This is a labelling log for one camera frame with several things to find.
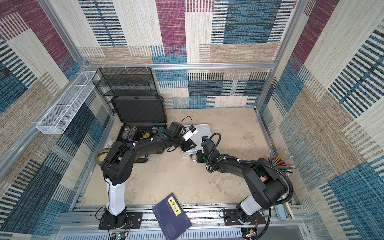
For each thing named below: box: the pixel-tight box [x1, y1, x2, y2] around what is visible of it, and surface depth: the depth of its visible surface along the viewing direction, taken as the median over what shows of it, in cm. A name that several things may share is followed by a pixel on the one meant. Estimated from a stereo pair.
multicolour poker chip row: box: [121, 125, 137, 142], surface depth 104 cm
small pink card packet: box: [104, 139, 116, 149], surface depth 104 cm
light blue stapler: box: [274, 204, 287, 221], surface depth 74 cm
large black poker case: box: [111, 95, 168, 144], surface depth 103 cm
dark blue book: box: [151, 192, 193, 240], surface depth 75 cm
